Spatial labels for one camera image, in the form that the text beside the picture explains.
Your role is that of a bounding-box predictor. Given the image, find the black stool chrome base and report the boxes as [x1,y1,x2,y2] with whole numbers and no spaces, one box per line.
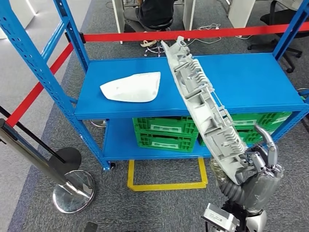
[144,19,173,58]

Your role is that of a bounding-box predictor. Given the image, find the person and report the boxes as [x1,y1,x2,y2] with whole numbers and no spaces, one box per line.
[124,0,175,48]

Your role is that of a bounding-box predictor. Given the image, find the chrome stanchion post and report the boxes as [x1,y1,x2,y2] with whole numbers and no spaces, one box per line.
[0,118,96,214]

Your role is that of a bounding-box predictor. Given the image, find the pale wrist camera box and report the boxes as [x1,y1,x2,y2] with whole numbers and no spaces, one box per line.
[200,203,240,232]

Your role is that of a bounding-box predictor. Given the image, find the blue metal shelf rack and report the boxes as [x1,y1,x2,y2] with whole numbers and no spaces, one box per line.
[0,0,309,171]

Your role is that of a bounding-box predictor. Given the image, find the green plastic crate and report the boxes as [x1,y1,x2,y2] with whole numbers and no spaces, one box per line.
[133,116,199,153]
[198,111,292,147]

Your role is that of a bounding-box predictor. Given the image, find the black office chair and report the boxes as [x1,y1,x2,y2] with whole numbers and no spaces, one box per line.
[248,0,309,73]

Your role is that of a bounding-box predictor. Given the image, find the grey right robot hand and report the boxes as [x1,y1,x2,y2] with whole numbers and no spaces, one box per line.
[210,124,284,214]

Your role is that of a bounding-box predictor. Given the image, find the grey plastic wheel hubcap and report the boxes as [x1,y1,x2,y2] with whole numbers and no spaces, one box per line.
[161,36,254,186]

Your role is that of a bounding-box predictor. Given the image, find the red barrier belt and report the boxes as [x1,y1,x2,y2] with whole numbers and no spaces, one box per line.
[83,21,309,43]
[6,43,74,127]

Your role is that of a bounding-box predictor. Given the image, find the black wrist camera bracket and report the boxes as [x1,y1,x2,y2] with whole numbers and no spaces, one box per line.
[222,202,246,232]

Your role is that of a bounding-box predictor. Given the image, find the white partition block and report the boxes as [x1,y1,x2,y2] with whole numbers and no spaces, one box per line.
[0,0,37,39]

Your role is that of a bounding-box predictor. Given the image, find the white plastic mirror cover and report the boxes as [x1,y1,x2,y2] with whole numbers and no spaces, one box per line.
[99,72,161,103]

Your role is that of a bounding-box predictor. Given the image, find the chrome stanchion base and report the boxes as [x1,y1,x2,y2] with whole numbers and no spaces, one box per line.
[90,119,107,130]

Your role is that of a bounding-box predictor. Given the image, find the black stanchion post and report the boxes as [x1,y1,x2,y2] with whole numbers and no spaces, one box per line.
[0,105,82,175]

